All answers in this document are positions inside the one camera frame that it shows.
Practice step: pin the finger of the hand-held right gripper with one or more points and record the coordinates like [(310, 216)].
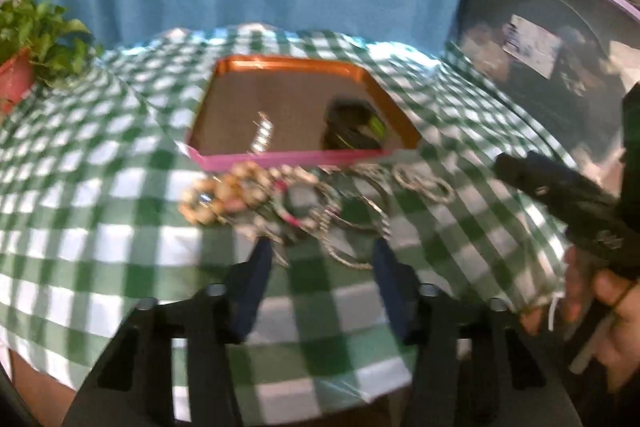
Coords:
[(550, 184)]

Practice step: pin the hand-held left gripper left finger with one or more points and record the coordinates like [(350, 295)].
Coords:
[(254, 279)]

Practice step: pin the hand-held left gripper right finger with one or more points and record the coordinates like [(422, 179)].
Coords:
[(391, 287)]

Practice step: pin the orange tray with pink rim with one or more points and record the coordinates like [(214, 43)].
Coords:
[(280, 92)]

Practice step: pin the person's right hand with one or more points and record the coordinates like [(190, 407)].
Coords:
[(615, 327)]

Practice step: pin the dark tub with purple rim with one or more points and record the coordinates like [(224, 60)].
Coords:
[(585, 107)]

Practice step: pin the black coiled band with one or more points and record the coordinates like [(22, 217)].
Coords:
[(350, 124)]

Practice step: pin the green checked tablecloth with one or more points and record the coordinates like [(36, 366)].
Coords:
[(100, 187)]

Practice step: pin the potted plant in red pot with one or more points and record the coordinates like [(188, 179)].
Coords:
[(30, 37)]

